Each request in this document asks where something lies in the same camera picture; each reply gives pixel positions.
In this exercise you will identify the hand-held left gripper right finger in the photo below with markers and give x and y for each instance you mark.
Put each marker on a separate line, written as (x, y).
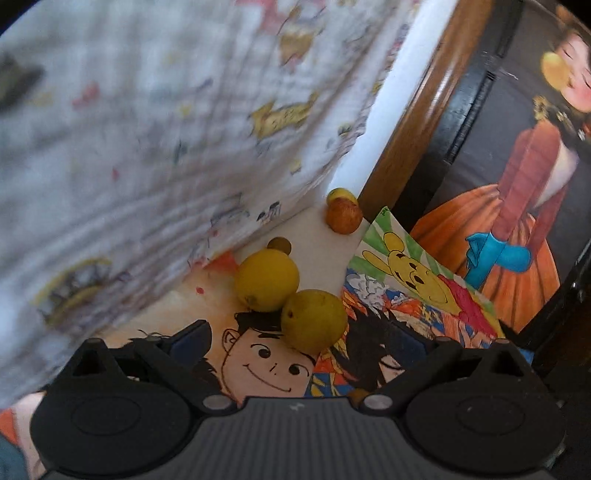
(408, 344)

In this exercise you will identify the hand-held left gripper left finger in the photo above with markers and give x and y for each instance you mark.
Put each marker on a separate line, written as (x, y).
(191, 342)

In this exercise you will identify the yellow lemon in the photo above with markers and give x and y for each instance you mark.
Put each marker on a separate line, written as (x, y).
(314, 321)
(266, 280)

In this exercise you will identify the black-haired anime drawing sheet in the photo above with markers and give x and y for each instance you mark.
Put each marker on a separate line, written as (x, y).
(369, 341)

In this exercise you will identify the yellow bear drawing sheet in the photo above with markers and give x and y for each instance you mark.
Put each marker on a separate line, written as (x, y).
(415, 277)

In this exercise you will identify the cartoon boys drawing sheet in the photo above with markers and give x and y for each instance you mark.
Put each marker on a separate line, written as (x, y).
(258, 369)

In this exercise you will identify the small brown round fruit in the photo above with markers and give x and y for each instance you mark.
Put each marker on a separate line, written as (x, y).
(279, 244)

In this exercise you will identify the red apple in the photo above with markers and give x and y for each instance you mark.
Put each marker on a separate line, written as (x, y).
(344, 216)

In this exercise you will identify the yellow-green round fruit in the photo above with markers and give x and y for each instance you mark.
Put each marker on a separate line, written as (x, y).
(342, 194)

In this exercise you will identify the printed blanket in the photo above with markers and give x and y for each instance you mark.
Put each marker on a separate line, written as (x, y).
(138, 138)

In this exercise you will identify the girl poster on board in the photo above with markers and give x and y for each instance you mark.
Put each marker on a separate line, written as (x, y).
(461, 106)

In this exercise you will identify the wall poster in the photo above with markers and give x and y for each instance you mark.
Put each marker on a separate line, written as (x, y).
(521, 184)

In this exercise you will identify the wooden door frame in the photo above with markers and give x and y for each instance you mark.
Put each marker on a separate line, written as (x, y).
(425, 92)

